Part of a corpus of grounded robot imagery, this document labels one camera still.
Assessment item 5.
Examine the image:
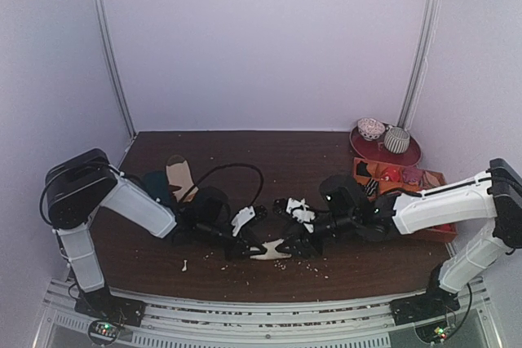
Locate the cream white sock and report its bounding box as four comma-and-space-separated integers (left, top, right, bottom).
250, 239, 292, 261

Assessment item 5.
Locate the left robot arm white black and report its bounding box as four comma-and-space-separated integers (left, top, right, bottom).
38, 148, 268, 319

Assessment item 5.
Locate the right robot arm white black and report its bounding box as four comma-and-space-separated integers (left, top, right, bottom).
274, 158, 521, 317

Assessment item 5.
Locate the black sock in box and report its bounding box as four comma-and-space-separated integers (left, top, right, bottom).
356, 161, 374, 178

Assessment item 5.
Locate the beige brown striped sock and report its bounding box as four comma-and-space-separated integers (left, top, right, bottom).
166, 155, 198, 202

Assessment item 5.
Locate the striped black white sock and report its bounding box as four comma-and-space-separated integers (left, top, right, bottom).
364, 178, 379, 198

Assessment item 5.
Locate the orange wooden compartment box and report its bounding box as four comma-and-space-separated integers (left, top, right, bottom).
352, 157, 457, 244

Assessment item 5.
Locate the red round tray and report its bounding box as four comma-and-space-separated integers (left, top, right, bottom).
349, 123, 422, 166

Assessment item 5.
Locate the dark teal monkey sock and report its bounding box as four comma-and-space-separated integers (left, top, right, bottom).
142, 171, 170, 205

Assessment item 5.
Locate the red sock in box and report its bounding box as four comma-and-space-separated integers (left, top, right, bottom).
380, 166, 402, 183

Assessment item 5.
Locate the white patterned bowl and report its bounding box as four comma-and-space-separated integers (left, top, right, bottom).
357, 117, 386, 141

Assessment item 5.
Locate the pink sock in box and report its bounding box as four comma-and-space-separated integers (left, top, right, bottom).
402, 166, 423, 185

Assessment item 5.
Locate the grey striped cup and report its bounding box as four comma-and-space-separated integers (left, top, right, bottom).
383, 126, 410, 154

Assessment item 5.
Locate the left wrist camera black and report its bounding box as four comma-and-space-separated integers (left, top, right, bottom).
191, 186, 230, 228

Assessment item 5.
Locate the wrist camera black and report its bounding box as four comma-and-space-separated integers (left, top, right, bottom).
191, 186, 230, 228
319, 174, 368, 216

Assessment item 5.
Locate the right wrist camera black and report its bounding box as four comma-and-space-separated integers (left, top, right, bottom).
319, 174, 368, 216

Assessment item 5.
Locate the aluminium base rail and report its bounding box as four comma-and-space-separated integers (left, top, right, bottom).
32, 276, 501, 348

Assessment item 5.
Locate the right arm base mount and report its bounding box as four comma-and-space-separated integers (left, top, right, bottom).
390, 287, 460, 326

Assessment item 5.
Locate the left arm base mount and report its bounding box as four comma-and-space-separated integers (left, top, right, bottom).
74, 289, 146, 327

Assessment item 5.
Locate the right aluminium frame post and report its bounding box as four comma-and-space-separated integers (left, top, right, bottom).
397, 0, 440, 130

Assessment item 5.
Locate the aluminium frame post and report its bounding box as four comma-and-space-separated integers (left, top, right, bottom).
397, 0, 440, 130
93, 0, 137, 140

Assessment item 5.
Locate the left aluminium frame post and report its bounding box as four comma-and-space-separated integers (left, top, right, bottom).
93, 0, 137, 140

